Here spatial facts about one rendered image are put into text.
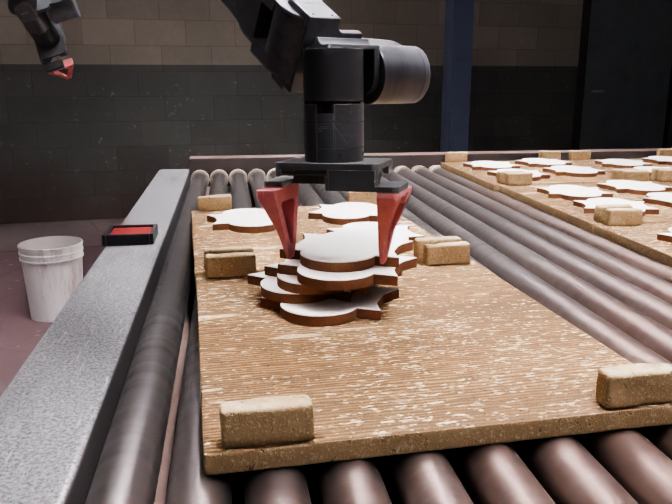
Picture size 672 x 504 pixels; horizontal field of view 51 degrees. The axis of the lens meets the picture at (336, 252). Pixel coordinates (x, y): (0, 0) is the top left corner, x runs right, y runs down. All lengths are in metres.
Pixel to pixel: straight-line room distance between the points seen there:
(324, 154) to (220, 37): 5.43
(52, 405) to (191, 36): 5.54
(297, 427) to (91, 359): 0.27
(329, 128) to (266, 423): 0.30
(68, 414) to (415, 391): 0.26
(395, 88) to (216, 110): 5.40
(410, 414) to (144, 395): 0.21
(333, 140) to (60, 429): 0.33
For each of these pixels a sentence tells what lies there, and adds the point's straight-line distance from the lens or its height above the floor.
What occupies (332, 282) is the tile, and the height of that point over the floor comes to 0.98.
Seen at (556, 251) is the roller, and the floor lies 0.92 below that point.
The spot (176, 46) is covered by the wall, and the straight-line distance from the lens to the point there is 6.04.
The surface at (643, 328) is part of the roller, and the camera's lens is 0.78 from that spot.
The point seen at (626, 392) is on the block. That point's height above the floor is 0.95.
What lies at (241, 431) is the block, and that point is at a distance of 0.46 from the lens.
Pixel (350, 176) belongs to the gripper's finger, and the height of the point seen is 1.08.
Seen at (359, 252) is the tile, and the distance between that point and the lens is 0.71.
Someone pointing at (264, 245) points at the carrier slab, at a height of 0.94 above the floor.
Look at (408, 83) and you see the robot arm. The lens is 0.70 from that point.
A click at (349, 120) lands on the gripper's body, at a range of 0.66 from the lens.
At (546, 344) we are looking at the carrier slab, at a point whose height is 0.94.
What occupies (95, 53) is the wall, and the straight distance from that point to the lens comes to 6.04.
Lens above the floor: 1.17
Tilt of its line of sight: 14 degrees down
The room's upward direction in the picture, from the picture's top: straight up
